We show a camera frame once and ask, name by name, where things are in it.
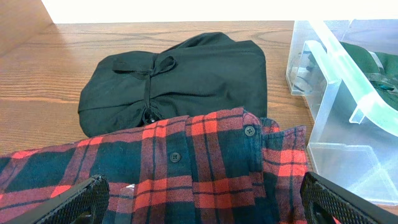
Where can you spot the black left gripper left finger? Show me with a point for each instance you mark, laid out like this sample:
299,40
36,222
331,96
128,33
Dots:
86,202

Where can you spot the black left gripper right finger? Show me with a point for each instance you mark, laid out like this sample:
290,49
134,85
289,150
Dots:
327,203

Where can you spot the green garment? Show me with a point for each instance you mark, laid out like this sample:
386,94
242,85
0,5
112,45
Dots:
379,68

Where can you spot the red plaid flannel shirt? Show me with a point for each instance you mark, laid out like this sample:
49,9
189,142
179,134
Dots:
228,166

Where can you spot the clear plastic storage bin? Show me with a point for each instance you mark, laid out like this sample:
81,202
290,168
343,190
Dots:
353,142

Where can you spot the black folded garment on table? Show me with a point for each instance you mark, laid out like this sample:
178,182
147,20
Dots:
206,73

